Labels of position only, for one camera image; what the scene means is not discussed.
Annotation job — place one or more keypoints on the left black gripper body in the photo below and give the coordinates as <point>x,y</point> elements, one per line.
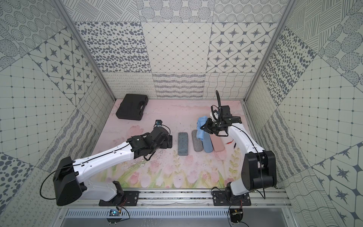
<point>168,141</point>

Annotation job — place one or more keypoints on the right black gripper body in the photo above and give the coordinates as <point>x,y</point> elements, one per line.
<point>213,127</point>

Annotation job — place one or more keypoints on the blue microfiber cloth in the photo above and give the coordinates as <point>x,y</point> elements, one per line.
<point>201,122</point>

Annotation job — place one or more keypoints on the pink eyeglass case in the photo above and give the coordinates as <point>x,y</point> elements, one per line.
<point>217,143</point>

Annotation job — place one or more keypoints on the blue eyeglass case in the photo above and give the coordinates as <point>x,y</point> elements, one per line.
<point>206,142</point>

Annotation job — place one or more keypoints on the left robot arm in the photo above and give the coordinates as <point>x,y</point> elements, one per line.
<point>72,178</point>

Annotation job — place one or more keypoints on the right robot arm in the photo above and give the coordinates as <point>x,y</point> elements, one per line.
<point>259,166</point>

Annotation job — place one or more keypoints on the black plastic tool case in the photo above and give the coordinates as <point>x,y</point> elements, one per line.
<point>132,107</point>

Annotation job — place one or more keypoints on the left controller board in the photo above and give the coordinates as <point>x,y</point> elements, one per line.
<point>114,216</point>

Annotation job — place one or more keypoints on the controller board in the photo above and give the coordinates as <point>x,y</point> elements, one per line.
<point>114,216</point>
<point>236,215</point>

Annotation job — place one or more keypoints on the right controller board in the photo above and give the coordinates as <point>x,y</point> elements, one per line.
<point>236,215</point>

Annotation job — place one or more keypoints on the white vent grille strip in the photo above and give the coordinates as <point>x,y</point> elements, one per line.
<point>151,213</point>

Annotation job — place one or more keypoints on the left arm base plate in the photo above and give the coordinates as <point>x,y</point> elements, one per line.
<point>127,198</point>

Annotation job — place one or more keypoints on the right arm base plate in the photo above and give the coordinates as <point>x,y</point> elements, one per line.
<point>231,197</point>

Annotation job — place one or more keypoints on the aluminium rail frame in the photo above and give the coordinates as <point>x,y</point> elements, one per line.
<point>203,198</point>

